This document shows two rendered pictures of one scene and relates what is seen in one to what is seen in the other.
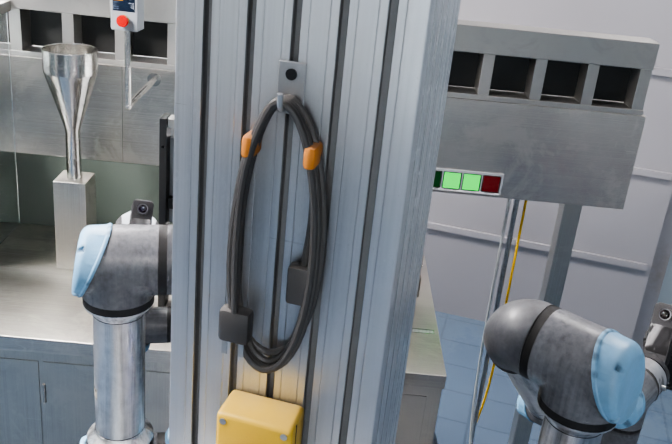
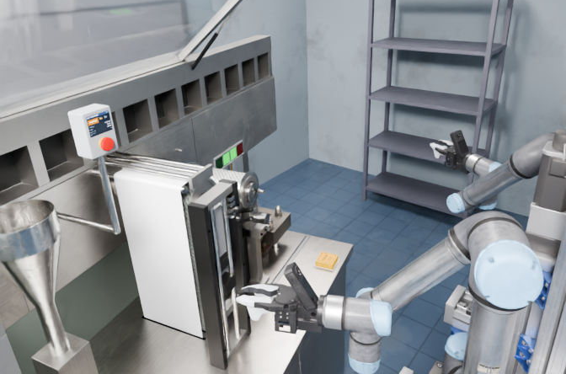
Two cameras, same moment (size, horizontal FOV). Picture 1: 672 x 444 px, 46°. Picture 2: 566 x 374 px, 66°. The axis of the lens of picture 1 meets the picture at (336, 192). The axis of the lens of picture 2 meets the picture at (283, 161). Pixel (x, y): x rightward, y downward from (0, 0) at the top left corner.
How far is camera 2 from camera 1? 1.68 m
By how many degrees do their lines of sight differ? 58
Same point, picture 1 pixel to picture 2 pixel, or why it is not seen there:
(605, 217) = not seen: hidden behind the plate
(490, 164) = (236, 137)
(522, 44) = (232, 56)
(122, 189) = (36, 338)
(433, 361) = (338, 244)
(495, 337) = not seen: hidden behind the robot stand
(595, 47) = (254, 46)
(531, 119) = (243, 100)
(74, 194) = (82, 361)
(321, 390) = not seen: outside the picture
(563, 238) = (245, 163)
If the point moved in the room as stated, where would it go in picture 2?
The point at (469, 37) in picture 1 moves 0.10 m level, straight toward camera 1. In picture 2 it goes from (212, 62) to (231, 64)
